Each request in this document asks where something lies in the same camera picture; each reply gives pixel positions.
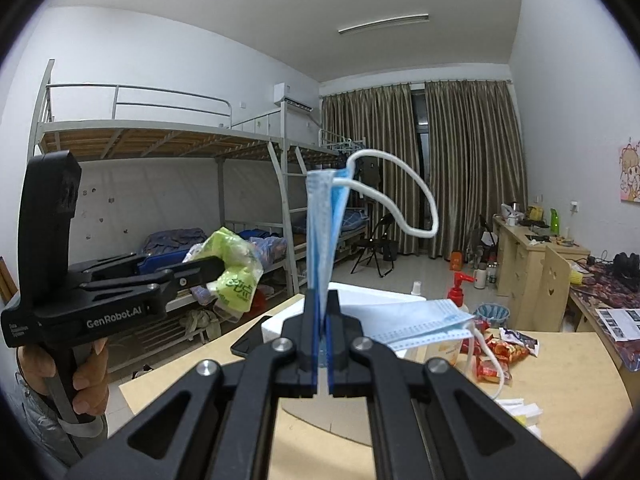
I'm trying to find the patterned dark tablecloth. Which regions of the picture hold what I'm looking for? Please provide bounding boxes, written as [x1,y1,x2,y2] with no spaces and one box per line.
[567,260,640,376]

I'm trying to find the blue bedding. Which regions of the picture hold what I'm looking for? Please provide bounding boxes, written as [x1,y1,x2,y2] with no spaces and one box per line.
[137,227,209,262]

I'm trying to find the brown curtain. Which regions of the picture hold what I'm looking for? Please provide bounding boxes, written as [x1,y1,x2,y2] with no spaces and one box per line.
[320,84,431,259]
[425,80,531,264]

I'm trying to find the dark hanging garment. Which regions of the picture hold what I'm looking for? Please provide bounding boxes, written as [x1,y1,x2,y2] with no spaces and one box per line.
[357,155,384,187]

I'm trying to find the white air conditioner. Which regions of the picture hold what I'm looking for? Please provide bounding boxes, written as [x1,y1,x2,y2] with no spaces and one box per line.
[274,82,314,112]

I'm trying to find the pink wall poster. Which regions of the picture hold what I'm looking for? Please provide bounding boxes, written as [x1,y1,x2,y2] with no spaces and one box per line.
[619,136,640,205]

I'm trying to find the blue face mask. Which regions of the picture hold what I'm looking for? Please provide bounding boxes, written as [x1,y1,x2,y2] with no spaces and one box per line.
[345,299,508,401]
[305,149,440,322]

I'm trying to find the black smartphone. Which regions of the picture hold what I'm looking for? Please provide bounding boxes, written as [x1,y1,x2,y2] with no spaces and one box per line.
[230,321,267,360]

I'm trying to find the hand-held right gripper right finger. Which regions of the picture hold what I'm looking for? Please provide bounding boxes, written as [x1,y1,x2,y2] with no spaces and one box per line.
[327,293,584,480]

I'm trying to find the printed paper sheet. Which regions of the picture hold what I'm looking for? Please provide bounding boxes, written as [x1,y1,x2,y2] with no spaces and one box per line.
[595,307,640,342]

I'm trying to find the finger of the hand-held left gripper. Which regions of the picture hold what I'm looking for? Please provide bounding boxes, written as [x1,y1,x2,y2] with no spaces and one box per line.
[92,257,227,312]
[70,252,190,285]

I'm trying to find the orange printed snack packet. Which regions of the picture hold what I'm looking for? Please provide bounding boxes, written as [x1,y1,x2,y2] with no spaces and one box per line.
[480,335,531,364]

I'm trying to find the black folding chair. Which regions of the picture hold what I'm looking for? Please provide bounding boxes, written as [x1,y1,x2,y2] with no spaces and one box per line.
[350,212,399,279]

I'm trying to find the white foam box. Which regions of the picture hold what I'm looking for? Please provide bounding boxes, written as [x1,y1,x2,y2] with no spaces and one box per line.
[261,281,426,346]

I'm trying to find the white paper slips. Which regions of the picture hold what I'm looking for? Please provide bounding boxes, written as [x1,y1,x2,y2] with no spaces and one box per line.
[495,399,544,441]

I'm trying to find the black headphones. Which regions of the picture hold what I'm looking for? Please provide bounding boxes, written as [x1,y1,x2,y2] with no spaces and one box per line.
[612,252,640,281]

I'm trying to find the blue trash bin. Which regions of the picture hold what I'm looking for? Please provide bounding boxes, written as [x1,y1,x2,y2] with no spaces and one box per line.
[472,302,511,329]

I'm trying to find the green tissue packet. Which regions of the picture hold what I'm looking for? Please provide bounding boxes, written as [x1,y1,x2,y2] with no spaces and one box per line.
[182,226,264,317]

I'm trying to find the light wooden chair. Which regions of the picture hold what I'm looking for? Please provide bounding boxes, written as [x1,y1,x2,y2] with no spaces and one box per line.
[542,245,584,333]

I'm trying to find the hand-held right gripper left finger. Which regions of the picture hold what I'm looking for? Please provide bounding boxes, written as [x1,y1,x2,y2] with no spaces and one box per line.
[64,289,329,480]

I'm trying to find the person's left forearm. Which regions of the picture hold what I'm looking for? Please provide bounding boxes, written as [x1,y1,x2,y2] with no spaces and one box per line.
[10,370,109,467]

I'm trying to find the light wooden desk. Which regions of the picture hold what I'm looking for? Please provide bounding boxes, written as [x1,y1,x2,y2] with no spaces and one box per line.
[492,215,591,333]

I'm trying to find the metal bunk bed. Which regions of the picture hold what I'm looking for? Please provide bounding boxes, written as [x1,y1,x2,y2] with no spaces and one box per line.
[30,59,311,376]
[282,97,373,267]

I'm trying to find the lotion bottle with red pump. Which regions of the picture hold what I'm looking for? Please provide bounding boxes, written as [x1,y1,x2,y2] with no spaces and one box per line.
[425,270,477,368]

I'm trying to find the red bread snack packet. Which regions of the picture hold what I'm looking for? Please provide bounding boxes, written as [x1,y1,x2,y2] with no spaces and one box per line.
[472,354,513,384]

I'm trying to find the dark blue snack packet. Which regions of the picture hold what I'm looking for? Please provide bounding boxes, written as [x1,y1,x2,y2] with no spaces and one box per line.
[500,327,541,358]

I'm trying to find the person's left hand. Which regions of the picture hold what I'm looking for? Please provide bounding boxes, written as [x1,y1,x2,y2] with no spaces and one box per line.
[17,337,109,418]

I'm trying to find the ceiling tube light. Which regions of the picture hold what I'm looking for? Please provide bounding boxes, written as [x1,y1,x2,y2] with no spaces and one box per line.
[337,14,431,36]

